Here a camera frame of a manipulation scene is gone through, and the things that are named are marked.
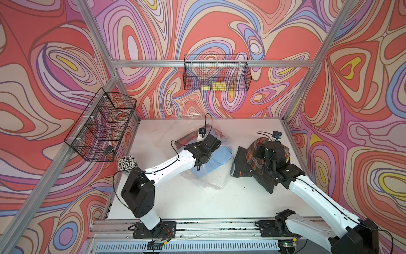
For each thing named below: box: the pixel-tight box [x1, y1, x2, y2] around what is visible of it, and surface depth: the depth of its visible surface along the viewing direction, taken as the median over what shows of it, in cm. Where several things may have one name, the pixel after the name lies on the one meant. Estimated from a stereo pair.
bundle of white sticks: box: [117, 155, 138, 171], surface depth 78 cm
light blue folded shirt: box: [191, 146, 234, 179], surface depth 96 cm
